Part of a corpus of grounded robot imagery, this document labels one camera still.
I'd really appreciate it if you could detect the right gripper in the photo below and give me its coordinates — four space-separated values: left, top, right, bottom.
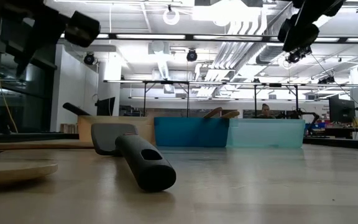
277 17 320 53

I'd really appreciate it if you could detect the grey-bladed black-handled spatula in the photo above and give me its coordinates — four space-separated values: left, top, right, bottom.
90 123 177 193

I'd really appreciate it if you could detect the person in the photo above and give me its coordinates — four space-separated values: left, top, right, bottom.
256 103 276 119

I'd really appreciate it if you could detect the large black monitor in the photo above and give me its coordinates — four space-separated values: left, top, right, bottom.
328 97 356 124

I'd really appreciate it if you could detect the teal plastic bin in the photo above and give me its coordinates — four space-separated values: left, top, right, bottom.
227 118 306 149

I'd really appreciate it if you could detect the blue plastic bin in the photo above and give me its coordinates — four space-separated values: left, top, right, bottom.
153 116 230 148

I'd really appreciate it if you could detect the long ceiling light bar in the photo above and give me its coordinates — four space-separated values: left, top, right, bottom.
60 32 358 44

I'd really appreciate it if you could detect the small black monitor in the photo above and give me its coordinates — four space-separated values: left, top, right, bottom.
95 96 116 117

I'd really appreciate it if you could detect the brown wooden spatula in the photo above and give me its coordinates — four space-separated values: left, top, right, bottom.
0 139 94 151

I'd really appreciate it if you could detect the black ceiling camera cluster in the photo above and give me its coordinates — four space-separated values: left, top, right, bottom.
286 46 313 65

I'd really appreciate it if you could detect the white ring lamp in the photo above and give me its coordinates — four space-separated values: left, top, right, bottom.
162 6 181 26

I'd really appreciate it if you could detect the black metal rig frame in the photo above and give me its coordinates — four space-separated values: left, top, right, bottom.
103 79 300 118

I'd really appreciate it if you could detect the yellow power cable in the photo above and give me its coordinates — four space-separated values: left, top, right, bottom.
0 15 19 134

